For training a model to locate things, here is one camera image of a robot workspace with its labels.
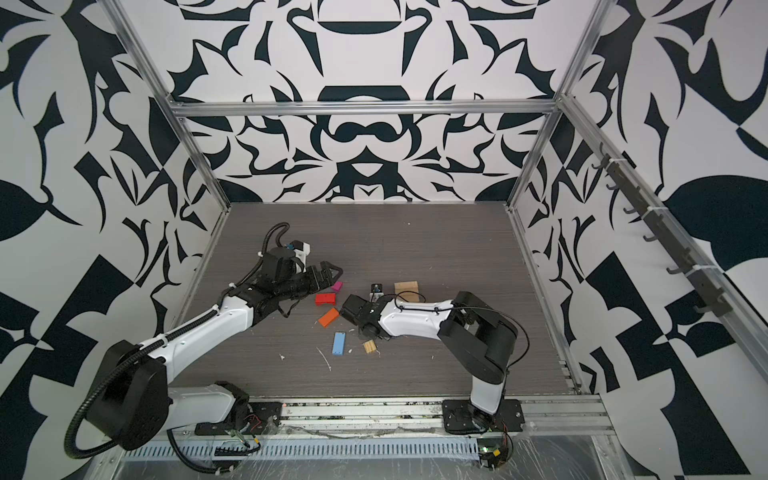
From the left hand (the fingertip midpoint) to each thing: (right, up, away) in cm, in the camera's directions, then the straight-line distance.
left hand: (335, 270), depth 83 cm
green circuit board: (+39, -41, -12) cm, 58 cm away
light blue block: (0, -21, +2) cm, 22 cm away
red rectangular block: (-3, -9, +8) cm, 13 cm away
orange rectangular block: (-3, -15, +8) cm, 17 cm away
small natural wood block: (+10, -22, +2) cm, 24 cm away
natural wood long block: (+19, -7, +14) cm, 24 cm away
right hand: (+10, -18, +6) cm, 21 cm away
